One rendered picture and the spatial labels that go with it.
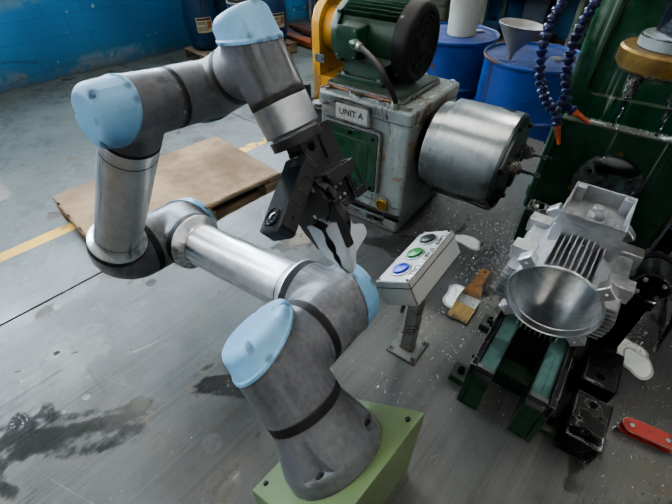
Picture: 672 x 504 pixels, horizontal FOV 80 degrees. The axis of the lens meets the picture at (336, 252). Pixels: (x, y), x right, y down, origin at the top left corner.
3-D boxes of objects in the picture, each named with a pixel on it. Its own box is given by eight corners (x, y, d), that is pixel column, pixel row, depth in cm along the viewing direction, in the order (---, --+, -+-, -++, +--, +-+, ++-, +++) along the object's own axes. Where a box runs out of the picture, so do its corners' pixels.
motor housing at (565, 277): (517, 258, 92) (546, 188, 79) (608, 295, 83) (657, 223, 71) (484, 312, 80) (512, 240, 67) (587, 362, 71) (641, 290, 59)
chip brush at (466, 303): (476, 267, 107) (477, 265, 106) (495, 275, 105) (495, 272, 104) (445, 316, 94) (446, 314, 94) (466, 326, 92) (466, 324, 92)
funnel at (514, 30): (499, 61, 240) (511, 13, 223) (538, 70, 228) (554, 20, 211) (479, 72, 225) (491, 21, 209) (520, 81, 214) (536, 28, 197)
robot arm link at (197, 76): (139, 82, 54) (176, 48, 46) (206, 69, 61) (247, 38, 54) (167, 138, 56) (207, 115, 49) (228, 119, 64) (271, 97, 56)
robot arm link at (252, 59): (238, 23, 53) (279, -10, 47) (276, 103, 57) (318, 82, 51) (192, 33, 48) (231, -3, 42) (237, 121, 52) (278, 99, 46)
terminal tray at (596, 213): (561, 211, 80) (576, 180, 75) (621, 231, 75) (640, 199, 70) (544, 242, 73) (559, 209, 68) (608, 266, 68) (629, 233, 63)
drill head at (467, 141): (412, 153, 131) (423, 74, 114) (525, 190, 114) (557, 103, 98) (371, 186, 116) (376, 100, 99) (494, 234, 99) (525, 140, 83)
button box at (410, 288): (429, 253, 81) (420, 230, 79) (461, 252, 76) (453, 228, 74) (384, 304, 70) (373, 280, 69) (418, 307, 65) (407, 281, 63)
